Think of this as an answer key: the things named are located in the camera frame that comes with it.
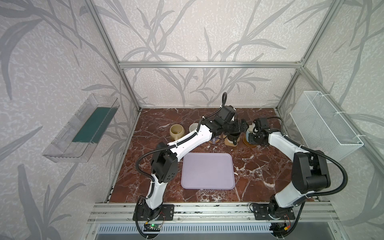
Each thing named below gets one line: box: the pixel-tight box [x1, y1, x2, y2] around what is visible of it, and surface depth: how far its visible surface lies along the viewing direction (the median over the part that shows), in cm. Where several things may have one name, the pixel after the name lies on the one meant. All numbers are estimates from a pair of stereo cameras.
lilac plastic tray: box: [181, 152, 235, 190], surface depth 89 cm
